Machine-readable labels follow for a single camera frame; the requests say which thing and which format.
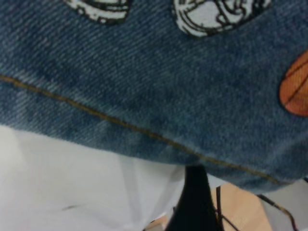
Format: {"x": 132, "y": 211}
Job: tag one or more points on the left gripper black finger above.
{"x": 195, "y": 204}

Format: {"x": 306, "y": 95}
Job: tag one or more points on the blue denim shorts basketball print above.
{"x": 154, "y": 72}

